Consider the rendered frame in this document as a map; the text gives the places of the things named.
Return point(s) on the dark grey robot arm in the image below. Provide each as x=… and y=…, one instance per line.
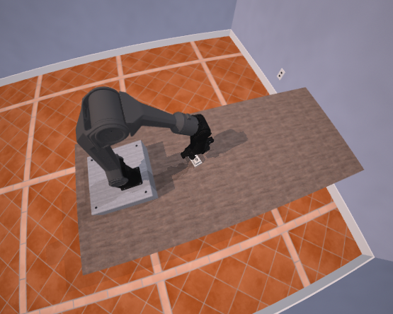
x=113, y=116

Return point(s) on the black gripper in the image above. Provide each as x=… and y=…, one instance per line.
x=190, y=151

